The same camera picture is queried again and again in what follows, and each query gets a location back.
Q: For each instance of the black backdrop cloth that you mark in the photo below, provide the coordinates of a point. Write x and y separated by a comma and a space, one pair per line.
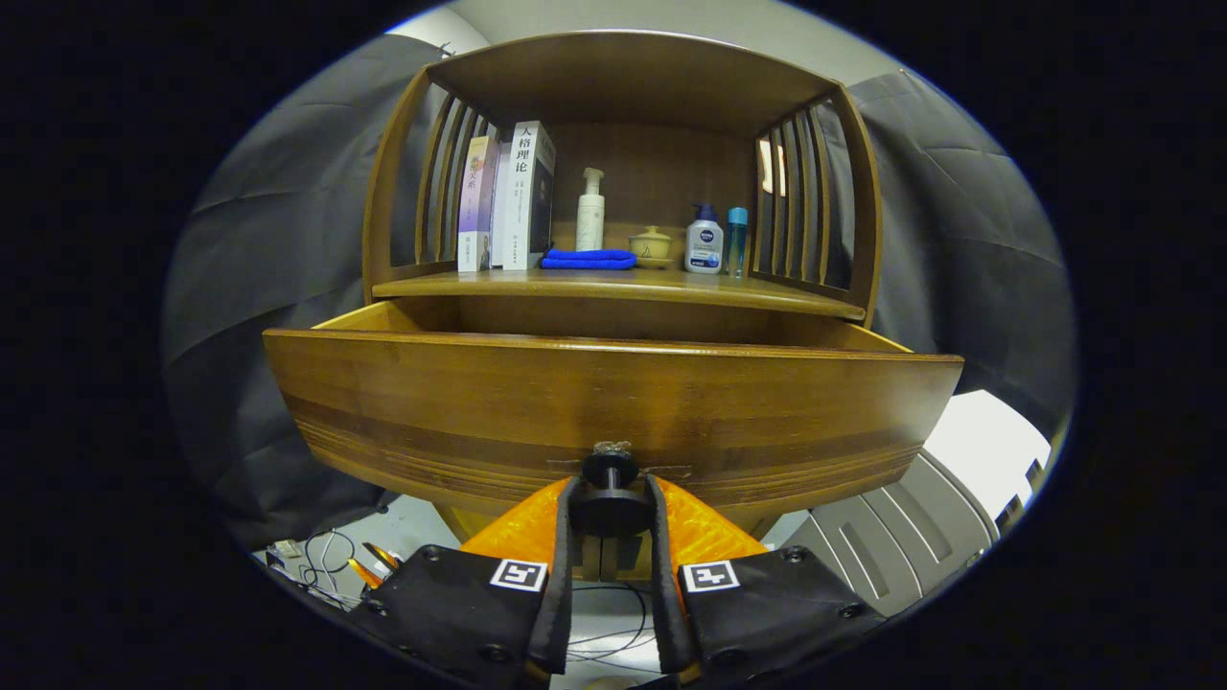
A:
249, 335

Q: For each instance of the white pump bottle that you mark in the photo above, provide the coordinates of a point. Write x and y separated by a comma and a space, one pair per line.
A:
590, 216

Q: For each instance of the white bottle with blue cap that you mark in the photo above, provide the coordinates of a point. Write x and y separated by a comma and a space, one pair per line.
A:
705, 244

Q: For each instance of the white book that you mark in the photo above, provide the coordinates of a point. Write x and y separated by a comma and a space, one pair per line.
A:
522, 196

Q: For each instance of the brown wooden drawer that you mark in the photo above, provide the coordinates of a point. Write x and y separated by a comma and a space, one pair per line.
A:
575, 402

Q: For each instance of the orange yellow tool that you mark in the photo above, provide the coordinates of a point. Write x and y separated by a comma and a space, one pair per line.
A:
369, 565

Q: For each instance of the wooden countertop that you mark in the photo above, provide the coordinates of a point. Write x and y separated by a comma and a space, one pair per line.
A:
613, 285

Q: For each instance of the black drawer knob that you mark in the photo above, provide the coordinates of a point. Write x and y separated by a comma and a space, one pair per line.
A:
611, 498

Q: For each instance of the blue folded cloth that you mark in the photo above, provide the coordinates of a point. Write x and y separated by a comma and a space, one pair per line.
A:
588, 259

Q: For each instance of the white table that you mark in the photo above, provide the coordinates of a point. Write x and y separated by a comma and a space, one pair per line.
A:
987, 441

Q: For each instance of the yellow lidded teacup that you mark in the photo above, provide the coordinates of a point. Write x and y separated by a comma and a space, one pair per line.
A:
652, 244

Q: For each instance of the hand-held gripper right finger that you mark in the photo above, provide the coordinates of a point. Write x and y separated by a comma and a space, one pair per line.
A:
663, 604

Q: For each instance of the brown wooden cabinet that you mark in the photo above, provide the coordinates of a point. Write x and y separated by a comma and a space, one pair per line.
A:
623, 86

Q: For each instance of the slim teal bottle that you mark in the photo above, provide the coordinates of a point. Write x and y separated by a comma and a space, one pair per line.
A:
735, 240

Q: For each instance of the purple book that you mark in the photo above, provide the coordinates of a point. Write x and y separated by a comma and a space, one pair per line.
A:
476, 201

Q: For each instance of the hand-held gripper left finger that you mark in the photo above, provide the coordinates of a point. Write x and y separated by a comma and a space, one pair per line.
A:
564, 594

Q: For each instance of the grey ribbed panel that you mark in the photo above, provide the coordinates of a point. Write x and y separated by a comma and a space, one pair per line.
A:
891, 537

